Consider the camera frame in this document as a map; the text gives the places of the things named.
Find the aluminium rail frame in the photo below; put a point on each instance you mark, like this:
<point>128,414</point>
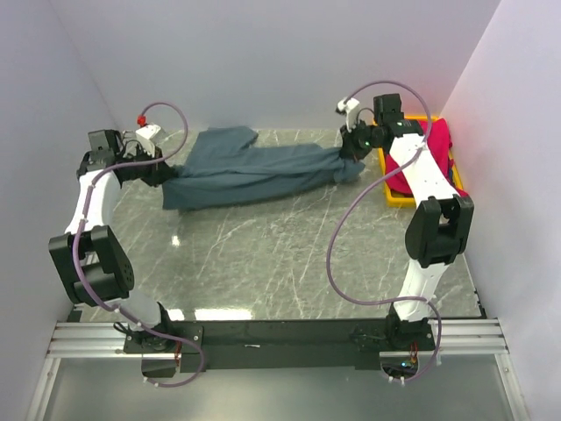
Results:
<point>248,284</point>

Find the yellow plastic bin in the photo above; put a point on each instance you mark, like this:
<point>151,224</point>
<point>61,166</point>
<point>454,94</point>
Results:
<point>456,175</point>

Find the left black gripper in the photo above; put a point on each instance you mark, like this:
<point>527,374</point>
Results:
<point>159,173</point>

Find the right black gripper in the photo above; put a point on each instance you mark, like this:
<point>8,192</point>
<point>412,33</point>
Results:
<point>350,149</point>

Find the blue-grey t-shirt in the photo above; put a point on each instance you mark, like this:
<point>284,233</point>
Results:
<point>226,168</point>

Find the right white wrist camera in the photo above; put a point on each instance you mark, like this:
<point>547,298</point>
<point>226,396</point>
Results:
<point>349,107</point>

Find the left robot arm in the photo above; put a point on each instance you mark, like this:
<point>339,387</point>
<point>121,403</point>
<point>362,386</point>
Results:
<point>92,265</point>

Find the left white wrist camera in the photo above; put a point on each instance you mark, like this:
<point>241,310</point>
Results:
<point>149,135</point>

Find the red t-shirt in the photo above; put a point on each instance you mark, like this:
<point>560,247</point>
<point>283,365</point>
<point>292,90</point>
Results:
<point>421,167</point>

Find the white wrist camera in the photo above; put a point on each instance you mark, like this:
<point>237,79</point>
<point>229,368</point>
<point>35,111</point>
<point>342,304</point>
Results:
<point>149,135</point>
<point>349,107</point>

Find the black base beam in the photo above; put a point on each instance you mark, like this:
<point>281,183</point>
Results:
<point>269,344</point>

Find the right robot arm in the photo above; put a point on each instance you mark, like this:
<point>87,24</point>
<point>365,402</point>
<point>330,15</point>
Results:
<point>438,231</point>

